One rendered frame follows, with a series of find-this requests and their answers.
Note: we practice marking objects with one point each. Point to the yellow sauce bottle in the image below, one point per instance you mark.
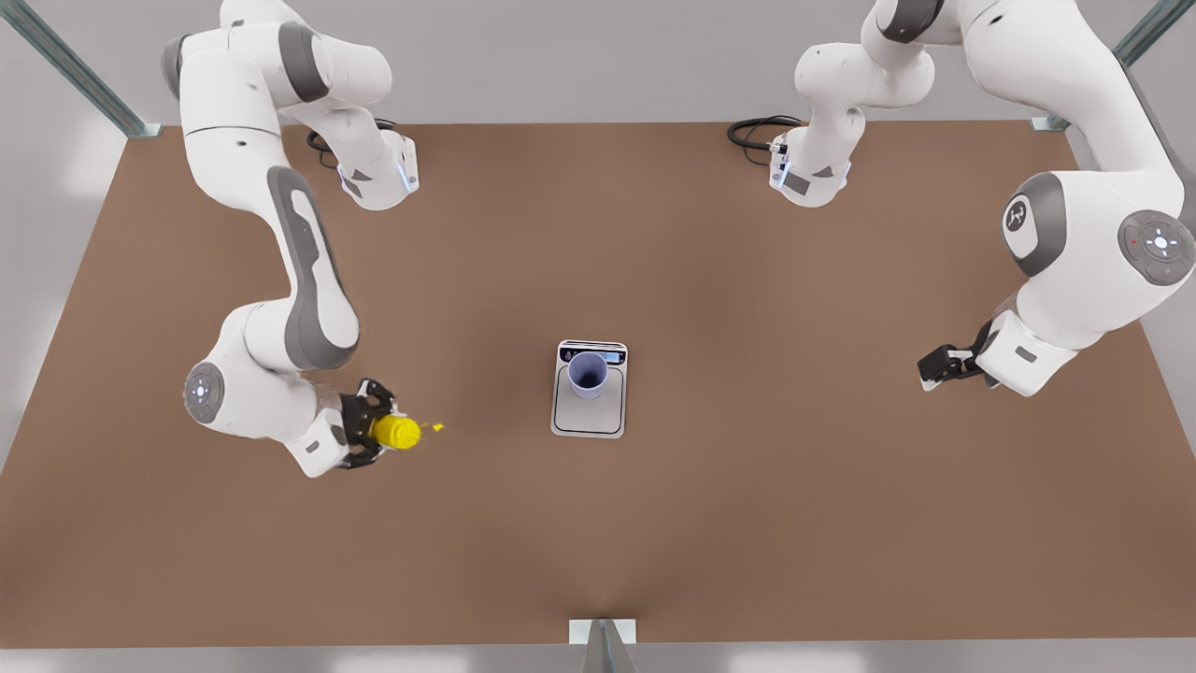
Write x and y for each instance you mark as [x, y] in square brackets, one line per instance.
[397, 432]

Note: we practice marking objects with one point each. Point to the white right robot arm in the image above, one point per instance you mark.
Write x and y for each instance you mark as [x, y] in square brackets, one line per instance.
[313, 280]

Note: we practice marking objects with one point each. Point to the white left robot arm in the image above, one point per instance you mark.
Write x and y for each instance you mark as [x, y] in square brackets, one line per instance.
[1074, 234]

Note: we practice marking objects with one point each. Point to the blue-grey cup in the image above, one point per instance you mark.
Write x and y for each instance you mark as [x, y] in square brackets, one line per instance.
[588, 374]

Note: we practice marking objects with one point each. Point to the silver kitchen scale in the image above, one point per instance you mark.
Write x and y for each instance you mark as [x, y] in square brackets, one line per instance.
[589, 416]

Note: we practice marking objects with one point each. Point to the silver frame post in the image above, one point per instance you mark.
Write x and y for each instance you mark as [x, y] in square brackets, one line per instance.
[75, 70]
[605, 645]
[1135, 42]

